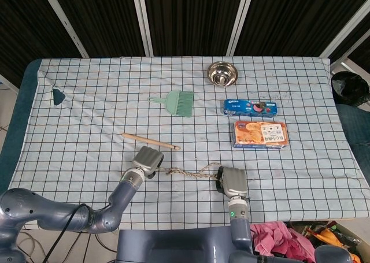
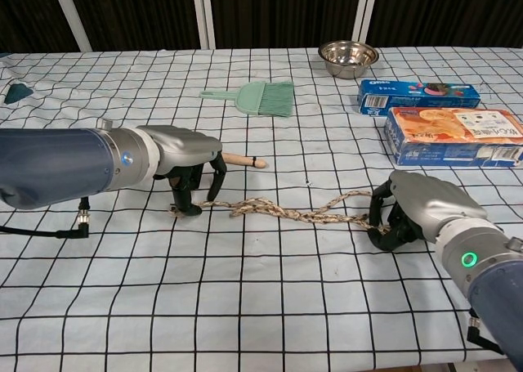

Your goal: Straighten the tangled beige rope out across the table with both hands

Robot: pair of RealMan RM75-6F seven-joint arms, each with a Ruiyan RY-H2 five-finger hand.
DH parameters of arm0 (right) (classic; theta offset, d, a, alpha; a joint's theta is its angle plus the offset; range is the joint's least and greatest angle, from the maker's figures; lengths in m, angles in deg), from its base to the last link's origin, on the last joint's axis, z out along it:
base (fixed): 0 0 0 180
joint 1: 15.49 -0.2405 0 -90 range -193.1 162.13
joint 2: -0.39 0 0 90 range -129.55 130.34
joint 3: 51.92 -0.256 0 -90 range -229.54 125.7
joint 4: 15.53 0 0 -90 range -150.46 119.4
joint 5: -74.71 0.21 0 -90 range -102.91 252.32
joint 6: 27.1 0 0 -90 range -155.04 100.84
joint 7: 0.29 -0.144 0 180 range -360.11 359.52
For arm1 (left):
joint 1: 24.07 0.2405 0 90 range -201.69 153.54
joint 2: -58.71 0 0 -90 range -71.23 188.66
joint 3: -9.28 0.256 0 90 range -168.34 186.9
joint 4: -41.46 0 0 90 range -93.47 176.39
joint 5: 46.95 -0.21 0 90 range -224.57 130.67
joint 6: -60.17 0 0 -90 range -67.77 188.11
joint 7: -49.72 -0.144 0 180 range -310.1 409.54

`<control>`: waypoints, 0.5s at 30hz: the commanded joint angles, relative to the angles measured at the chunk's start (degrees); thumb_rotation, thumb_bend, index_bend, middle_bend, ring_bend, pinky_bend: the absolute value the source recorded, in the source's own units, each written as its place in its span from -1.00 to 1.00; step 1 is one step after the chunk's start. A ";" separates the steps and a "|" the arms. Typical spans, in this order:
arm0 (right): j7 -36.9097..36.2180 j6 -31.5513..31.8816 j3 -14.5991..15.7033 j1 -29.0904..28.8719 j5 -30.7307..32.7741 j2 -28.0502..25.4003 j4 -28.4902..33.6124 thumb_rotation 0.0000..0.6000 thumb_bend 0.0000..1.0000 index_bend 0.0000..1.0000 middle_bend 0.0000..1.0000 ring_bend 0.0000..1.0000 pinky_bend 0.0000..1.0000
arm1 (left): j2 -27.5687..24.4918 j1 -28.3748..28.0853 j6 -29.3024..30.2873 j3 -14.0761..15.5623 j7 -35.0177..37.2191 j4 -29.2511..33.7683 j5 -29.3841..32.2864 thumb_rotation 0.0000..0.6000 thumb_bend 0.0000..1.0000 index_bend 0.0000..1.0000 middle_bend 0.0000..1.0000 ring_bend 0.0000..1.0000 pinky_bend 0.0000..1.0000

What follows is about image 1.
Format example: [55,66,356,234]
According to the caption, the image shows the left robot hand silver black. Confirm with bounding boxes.
[132,146,165,180]

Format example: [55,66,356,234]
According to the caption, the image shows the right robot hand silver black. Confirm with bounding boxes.
[215,166,249,200]

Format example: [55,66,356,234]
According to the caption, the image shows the braided jute rope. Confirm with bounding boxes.
[156,162,224,189]

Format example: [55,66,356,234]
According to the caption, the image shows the wooden stick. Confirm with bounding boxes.
[121,132,182,151]

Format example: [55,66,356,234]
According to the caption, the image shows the orange biscuit package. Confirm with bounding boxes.
[232,120,290,150]

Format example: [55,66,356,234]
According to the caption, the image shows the green plastic hand brush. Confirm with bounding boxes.
[147,90,195,118]

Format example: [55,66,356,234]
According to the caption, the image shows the pink cloth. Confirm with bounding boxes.
[249,220,317,263]

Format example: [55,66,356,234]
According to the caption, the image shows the blue Oreo cookie box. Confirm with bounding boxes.
[223,98,279,119]

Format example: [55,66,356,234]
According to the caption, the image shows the blue-grey robot torso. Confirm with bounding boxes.
[116,227,234,263]

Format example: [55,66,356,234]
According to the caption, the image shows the checkered light blue tablecloth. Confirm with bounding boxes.
[7,56,370,231]

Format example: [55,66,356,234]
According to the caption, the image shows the stainless steel bowl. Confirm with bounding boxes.
[206,61,239,88]

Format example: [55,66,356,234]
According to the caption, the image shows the cardboard box of clutter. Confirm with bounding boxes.
[284,220,370,263]

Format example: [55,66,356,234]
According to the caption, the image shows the blue denim fabric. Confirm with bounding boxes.
[335,103,370,172]

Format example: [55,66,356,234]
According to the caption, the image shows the teal table pad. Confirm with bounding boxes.
[0,58,43,194]

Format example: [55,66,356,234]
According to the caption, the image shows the black plastic bag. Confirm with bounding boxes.
[331,71,370,112]

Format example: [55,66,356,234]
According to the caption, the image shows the floor cables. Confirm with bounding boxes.
[17,229,117,263]

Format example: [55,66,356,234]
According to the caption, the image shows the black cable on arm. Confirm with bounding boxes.
[47,203,91,263]

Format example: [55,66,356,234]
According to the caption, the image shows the white aluminium partition post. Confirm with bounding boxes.
[319,0,370,58]
[130,0,154,57]
[39,0,90,58]
[227,0,257,57]

